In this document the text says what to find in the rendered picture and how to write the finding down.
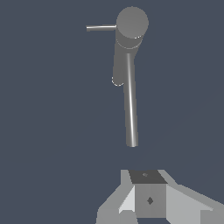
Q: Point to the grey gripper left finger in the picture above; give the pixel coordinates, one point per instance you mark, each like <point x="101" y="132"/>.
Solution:
<point x="128" y="201"/>

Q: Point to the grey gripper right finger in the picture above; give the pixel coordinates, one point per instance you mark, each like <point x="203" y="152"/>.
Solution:
<point x="180" y="204"/>

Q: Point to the grey faucet body with spout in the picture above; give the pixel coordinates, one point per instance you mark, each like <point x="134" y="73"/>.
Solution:
<point x="130" y="96"/>

